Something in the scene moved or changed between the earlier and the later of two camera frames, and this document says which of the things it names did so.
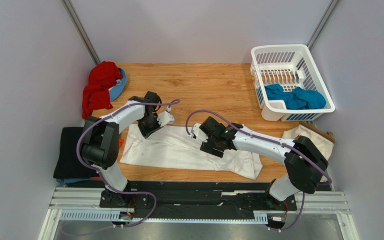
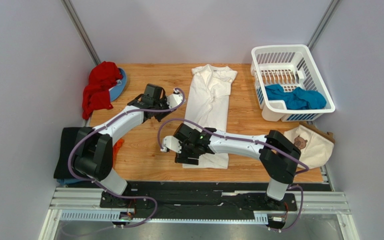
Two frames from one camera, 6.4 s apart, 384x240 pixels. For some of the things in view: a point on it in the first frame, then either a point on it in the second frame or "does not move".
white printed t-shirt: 173,145 → 209,100
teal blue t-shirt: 298,99 does not move
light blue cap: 115,91 does not move
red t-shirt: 102,77 does not move
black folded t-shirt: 68,165 does not move
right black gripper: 210,146 → 185,155
